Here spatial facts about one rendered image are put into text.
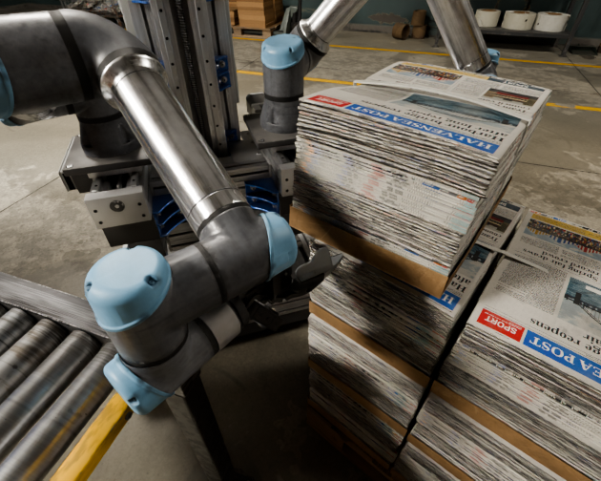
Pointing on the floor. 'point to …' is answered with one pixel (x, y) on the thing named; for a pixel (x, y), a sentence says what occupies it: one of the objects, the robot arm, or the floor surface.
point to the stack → (481, 355)
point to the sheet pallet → (256, 16)
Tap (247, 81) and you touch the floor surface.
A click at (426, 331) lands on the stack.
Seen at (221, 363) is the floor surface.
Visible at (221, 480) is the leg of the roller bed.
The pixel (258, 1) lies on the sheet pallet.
